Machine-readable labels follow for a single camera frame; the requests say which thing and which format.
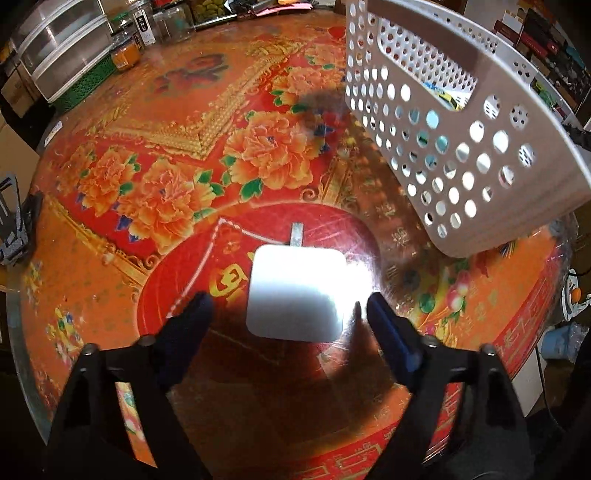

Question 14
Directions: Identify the yellow toy car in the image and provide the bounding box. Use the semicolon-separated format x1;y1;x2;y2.
423;82;463;111

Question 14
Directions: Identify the orange lid small jar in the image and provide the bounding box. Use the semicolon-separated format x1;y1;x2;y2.
110;34;141;72

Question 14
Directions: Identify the teal plug adapter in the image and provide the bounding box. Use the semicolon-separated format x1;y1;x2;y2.
404;108;450;171

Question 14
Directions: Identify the white perforated plastic basket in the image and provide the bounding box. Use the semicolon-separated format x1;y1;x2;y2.
346;1;590;258

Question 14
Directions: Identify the white cube charger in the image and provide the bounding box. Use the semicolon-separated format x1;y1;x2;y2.
245;222;353;343

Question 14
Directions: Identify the white stacked drawer tower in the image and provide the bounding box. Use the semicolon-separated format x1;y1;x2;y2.
10;0;111;103

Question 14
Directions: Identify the green woven basket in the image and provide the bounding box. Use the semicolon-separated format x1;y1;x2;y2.
52;54;116;115

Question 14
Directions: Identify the empty glass jar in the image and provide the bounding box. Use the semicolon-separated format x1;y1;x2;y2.
162;2;192;42

